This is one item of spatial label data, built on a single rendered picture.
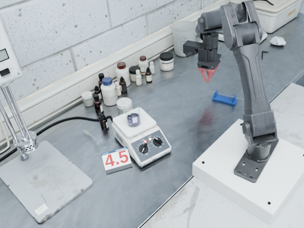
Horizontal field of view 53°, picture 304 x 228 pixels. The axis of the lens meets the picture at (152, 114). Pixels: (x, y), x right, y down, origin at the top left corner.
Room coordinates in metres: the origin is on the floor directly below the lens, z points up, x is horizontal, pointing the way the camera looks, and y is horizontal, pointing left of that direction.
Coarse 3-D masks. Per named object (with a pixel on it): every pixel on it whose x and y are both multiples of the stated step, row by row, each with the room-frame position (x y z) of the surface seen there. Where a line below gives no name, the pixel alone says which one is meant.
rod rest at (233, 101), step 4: (216, 96) 1.03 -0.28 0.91; (220, 96) 1.03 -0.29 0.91; (224, 96) 1.03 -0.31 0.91; (216, 100) 1.01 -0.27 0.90; (220, 100) 1.00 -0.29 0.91; (224, 100) 1.00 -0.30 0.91; (228, 100) 1.00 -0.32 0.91; (232, 100) 0.99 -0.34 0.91; (236, 100) 0.99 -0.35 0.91; (232, 104) 0.98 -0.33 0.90
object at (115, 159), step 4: (116, 152) 0.73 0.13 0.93; (120, 152) 0.73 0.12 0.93; (124, 152) 0.73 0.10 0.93; (104, 156) 0.71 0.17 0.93; (108, 156) 0.71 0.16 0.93; (112, 156) 0.72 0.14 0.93; (116, 156) 0.72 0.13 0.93; (120, 156) 0.72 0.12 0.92; (124, 156) 0.72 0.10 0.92; (128, 156) 0.72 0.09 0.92; (104, 160) 0.70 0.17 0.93; (108, 160) 0.70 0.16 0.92; (112, 160) 0.70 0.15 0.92; (116, 160) 0.71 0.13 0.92; (120, 160) 0.71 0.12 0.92; (124, 160) 0.71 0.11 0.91; (128, 160) 0.71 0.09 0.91; (108, 164) 0.69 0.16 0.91; (112, 164) 0.69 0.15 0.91; (116, 164) 0.69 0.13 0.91
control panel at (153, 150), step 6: (156, 132) 0.78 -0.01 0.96; (144, 138) 0.75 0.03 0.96; (162, 138) 0.76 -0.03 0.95; (132, 144) 0.73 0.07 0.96; (138, 144) 0.73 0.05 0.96; (150, 144) 0.74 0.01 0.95; (162, 144) 0.74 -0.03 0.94; (168, 144) 0.74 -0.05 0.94; (138, 150) 0.71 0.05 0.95; (150, 150) 0.72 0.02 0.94; (156, 150) 0.72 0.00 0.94; (162, 150) 0.72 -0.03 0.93; (138, 156) 0.69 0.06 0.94; (144, 156) 0.70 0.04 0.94; (150, 156) 0.70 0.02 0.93
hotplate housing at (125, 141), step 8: (112, 128) 0.84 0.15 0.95; (152, 128) 0.79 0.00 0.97; (120, 136) 0.78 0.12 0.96; (136, 136) 0.76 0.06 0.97; (144, 136) 0.76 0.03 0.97; (128, 144) 0.73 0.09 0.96; (128, 152) 0.74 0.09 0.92; (160, 152) 0.72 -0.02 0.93; (168, 152) 0.73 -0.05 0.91; (136, 160) 0.69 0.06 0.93; (152, 160) 0.70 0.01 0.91
